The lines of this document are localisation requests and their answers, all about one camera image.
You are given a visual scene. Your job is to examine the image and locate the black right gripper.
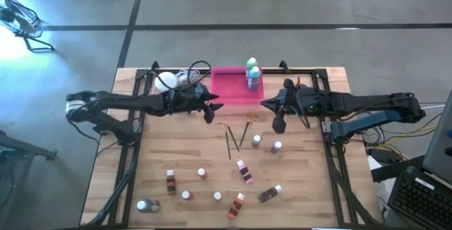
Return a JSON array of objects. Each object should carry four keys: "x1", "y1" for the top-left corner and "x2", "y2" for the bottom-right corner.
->
[{"x1": 260, "y1": 78, "x2": 322, "y2": 135}]

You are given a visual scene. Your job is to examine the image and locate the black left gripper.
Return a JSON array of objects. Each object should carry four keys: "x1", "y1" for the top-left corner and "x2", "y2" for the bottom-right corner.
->
[{"x1": 164, "y1": 83, "x2": 225, "y2": 125}]

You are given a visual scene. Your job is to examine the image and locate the large gold-ferrule paintbrush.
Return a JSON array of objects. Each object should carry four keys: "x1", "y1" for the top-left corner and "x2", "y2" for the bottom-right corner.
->
[{"x1": 239, "y1": 111, "x2": 253, "y2": 148}]

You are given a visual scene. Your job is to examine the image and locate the blue paint bottle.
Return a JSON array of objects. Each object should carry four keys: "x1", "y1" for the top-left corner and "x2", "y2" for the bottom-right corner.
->
[{"x1": 247, "y1": 66, "x2": 262, "y2": 92}]

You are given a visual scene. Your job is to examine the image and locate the green paint bottle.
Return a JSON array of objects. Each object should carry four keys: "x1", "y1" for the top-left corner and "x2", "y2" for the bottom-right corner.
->
[{"x1": 245, "y1": 57, "x2": 259, "y2": 81}]

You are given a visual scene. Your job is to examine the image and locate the large dark grey paint bottle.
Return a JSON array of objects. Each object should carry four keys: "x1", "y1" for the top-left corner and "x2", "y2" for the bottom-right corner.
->
[{"x1": 136, "y1": 198, "x2": 162, "y2": 214}]

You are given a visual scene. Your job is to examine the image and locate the pink paint bottle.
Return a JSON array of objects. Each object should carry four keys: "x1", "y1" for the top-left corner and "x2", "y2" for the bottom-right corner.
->
[{"x1": 236, "y1": 159, "x2": 255, "y2": 185}]

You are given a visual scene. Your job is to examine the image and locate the dark brown paint bottle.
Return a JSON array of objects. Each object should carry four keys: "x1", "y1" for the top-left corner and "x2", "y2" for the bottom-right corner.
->
[{"x1": 257, "y1": 184, "x2": 283, "y2": 204}]

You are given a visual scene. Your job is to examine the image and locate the orange paint bottle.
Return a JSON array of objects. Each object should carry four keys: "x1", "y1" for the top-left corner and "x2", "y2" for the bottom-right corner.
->
[{"x1": 227, "y1": 192, "x2": 246, "y2": 220}]

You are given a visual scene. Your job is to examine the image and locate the pink plastic bin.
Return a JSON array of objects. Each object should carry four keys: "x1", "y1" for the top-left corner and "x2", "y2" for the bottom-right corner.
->
[{"x1": 210, "y1": 66, "x2": 265, "y2": 106}]

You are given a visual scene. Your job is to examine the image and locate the grey laptop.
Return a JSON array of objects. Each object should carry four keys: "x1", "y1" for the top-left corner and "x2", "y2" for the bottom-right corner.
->
[{"x1": 386, "y1": 88, "x2": 452, "y2": 230}]

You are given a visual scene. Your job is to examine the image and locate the black floor fan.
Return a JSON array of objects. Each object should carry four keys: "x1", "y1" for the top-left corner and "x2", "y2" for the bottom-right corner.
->
[{"x1": 0, "y1": 0, "x2": 56, "y2": 53}]

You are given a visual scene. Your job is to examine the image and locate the dark grey workbench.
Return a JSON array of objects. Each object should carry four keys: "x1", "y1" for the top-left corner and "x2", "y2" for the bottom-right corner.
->
[{"x1": 0, "y1": 131, "x2": 58, "y2": 230}]

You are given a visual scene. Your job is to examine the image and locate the white power cable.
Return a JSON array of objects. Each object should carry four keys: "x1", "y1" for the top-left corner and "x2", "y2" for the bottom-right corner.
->
[{"x1": 174, "y1": 68, "x2": 202, "y2": 85}]

